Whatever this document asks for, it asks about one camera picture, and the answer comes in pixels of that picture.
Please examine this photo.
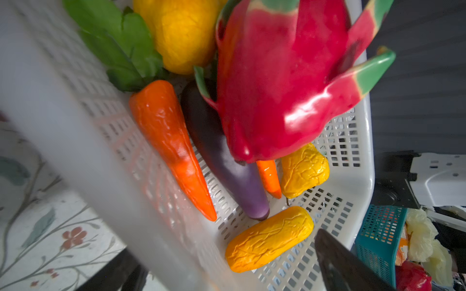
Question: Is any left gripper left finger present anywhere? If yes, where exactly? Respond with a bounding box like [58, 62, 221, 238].
[77, 248, 149, 291]

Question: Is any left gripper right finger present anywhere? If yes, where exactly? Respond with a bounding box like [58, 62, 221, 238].
[315, 229, 394, 291]

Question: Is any white plastic produce basket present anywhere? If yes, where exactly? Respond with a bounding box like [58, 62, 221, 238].
[0, 0, 376, 291]

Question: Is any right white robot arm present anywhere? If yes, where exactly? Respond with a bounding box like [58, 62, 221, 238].
[371, 151, 466, 232]

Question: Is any teal plastic basket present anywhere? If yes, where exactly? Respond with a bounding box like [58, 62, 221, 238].
[355, 205, 407, 287]

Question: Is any yellow corn cob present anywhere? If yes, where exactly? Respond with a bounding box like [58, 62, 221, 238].
[225, 206, 314, 273]

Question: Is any yellow pear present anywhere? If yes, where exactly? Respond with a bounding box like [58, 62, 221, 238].
[280, 143, 330, 199]

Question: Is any middle orange carrot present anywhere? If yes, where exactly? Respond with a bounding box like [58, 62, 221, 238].
[256, 160, 282, 199]

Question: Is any orange carrot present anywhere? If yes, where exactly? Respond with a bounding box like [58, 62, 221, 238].
[63, 1, 217, 221]
[256, 160, 282, 199]

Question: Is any purple eggplant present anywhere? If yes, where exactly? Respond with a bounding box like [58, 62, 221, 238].
[180, 81, 270, 221]

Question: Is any pink dragon fruit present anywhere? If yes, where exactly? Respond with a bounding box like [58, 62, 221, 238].
[195, 1, 396, 163]

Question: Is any left orange carrot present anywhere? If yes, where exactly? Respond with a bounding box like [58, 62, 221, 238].
[63, 1, 217, 221]

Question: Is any yellow lemon fruit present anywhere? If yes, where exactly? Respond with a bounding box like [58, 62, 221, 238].
[133, 0, 226, 75]

